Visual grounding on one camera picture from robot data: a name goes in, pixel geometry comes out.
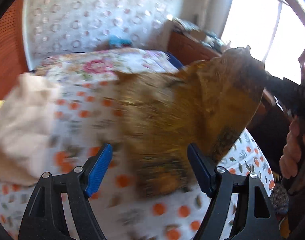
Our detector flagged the red wooden wardrobe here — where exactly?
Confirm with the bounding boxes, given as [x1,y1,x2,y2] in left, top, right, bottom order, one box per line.
[0,0,28,100]

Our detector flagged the gold patterned cloth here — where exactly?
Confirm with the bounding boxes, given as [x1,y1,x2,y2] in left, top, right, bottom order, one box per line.
[114,45,267,198]

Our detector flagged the circle pattern lace curtain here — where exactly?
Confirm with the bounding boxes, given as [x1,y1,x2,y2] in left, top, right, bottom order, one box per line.
[22,0,183,69]

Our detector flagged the floral bed blanket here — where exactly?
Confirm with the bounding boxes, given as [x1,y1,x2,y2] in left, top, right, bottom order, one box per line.
[34,48,178,85]

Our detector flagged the window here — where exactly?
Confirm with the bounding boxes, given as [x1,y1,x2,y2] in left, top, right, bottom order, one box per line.
[221,0,305,83]

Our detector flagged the orange print white cloth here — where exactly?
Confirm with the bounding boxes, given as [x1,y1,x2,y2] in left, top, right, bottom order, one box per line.
[0,80,275,239]

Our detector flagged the right hand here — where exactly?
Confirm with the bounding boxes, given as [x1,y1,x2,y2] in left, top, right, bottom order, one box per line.
[280,117,301,179]

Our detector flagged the wooden sideboard cabinet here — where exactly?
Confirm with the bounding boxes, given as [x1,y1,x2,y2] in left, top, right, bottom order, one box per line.
[167,31,288,131]

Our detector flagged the blue box at headboard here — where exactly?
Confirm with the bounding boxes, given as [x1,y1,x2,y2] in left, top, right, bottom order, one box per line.
[108,35,132,49]

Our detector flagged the beige plain cloth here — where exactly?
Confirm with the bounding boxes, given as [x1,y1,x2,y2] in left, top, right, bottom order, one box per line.
[0,73,61,186]

